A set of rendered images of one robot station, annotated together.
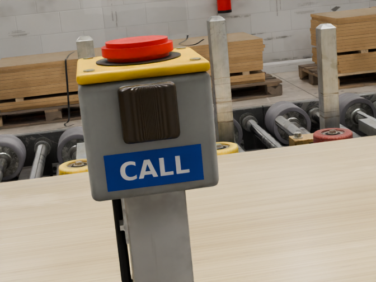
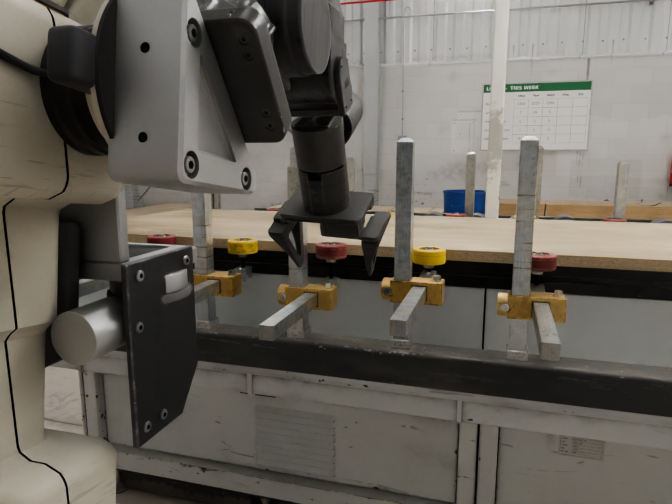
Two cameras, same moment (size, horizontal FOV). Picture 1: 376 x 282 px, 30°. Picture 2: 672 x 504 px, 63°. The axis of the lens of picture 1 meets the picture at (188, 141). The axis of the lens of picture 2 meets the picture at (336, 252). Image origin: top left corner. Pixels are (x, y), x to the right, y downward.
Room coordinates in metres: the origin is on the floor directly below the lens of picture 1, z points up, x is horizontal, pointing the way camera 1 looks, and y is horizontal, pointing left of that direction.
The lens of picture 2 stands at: (-0.88, 0.66, 1.13)
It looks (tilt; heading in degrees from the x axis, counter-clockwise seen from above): 10 degrees down; 24
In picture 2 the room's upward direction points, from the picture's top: straight up
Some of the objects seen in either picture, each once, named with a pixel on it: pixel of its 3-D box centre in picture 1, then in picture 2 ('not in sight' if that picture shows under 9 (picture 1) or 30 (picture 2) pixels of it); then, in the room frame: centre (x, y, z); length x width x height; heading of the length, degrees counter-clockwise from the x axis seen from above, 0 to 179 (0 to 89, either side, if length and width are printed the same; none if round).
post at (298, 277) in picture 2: not in sight; (298, 266); (0.24, 1.25, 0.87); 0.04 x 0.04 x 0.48; 7
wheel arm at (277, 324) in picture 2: not in sight; (305, 304); (0.19, 1.21, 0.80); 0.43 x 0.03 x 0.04; 7
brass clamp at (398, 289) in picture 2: not in sight; (412, 290); (0.28, 0.98, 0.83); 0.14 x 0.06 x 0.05; 97
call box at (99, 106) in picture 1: (145, 125); not in sight; (0.39, 0.02, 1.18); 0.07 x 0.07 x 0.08; 7
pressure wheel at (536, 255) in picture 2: not in sight; (537, 276); (0.44, 0.73, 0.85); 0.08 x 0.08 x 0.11
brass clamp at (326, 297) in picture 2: not in sight; (307, 296); (0.25, 1.23, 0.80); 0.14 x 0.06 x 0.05; 97
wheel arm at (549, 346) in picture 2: not in sight; (541, 315); (0.25, 0.71, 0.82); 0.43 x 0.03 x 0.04; 7
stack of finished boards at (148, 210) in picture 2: not in sight; (147, 216); (5.42, 6.48, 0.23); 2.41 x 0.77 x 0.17; 9
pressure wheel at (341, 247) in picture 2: not in sight; (331, 264); (0.38, 1.23, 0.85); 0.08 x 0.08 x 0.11
